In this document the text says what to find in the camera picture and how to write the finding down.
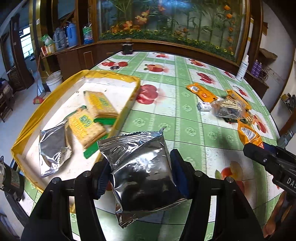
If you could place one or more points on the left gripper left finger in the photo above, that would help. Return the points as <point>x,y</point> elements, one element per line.
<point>101,174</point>

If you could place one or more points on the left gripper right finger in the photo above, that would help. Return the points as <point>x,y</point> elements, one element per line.
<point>182,172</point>

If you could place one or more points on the green yellow cracker pack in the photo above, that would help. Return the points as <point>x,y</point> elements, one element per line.
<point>86,131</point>
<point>100,108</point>

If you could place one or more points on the silver foil snack bag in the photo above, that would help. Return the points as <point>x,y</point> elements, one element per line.
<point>142,177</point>

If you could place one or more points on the small orange snack packet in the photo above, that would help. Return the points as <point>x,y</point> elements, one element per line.
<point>204,94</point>

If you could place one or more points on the small blue white candy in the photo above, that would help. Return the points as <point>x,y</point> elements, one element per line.
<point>204,106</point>

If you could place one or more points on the yellow-rimmed white tray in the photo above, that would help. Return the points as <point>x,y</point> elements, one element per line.
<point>121,90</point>

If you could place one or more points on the dark green snack packet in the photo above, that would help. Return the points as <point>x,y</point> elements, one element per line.
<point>230,120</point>

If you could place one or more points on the orange cracker pack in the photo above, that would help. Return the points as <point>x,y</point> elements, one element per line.
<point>231,94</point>

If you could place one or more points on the clear dark snack bag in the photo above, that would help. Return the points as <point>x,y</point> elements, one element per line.
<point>228,108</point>

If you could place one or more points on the small motor device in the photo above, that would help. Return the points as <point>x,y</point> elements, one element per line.
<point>11,181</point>

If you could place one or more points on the red broom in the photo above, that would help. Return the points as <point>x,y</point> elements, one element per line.
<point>41,95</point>

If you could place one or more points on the white spray bottle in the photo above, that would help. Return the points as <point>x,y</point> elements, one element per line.
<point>242,69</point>

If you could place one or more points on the purple bottles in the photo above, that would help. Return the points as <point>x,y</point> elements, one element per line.
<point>256,68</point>

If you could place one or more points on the white plastic bucket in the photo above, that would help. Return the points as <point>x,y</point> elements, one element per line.
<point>54,80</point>

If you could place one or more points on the black table object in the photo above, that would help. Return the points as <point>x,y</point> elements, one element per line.
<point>127,49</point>

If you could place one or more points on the wooden cabinet with flower mural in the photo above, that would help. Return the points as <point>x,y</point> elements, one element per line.
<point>220,33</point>

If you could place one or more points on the blue water jug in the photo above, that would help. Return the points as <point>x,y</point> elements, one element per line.
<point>71,35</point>

